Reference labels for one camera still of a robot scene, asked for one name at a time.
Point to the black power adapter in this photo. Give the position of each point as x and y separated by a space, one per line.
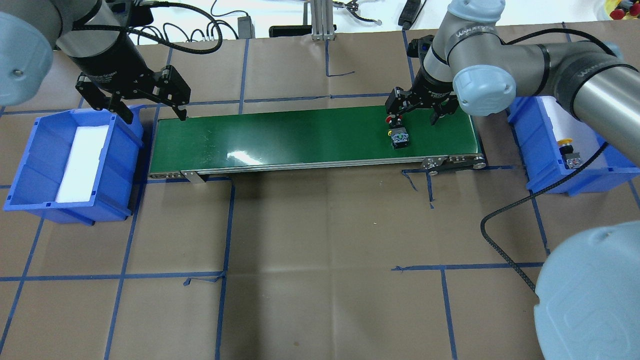
245 27

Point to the right blue plastic bin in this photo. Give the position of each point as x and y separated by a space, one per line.
553 144

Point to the blue plastic bin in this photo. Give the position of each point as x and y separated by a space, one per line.
553 144
40 170

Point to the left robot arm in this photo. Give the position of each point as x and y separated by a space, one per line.
30 32

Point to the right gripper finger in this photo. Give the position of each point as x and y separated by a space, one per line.
443 109
398 102

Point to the red mushroom push button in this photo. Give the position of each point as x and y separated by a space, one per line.
399 136

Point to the green conveyor belt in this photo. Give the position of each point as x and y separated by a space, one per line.
311 139

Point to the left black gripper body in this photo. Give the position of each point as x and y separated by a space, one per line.
111 62

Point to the yellow mushroom push button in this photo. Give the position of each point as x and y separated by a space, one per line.
570 158

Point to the left blue plastic bin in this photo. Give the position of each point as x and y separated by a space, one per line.
40 170

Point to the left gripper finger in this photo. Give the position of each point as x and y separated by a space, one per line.
172 90
99 101

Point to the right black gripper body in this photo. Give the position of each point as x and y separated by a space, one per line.
424 90

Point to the aluminium frame post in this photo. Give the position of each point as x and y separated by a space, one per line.
322 22

